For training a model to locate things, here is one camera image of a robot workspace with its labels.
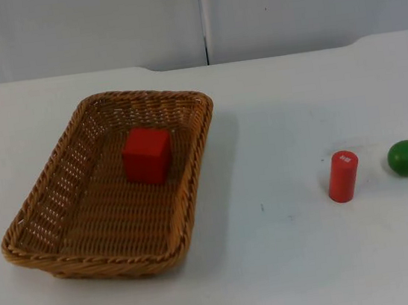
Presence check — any red cube block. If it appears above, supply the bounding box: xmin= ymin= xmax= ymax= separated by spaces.
xmin=119 ymin=123 xmax=176 ymax=189

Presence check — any pale brown wicker basket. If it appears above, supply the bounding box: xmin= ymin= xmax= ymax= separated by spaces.
xmin=0 ymin=78 xmax=236 ymax=297

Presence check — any red cylinder block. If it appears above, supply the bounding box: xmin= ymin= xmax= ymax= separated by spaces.
xmin=323 ymin=148 xmax=365 ymax=205

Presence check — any green ball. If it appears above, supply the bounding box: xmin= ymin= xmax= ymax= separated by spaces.
xmin=385 ymin=139 xmax=408 ymax=177

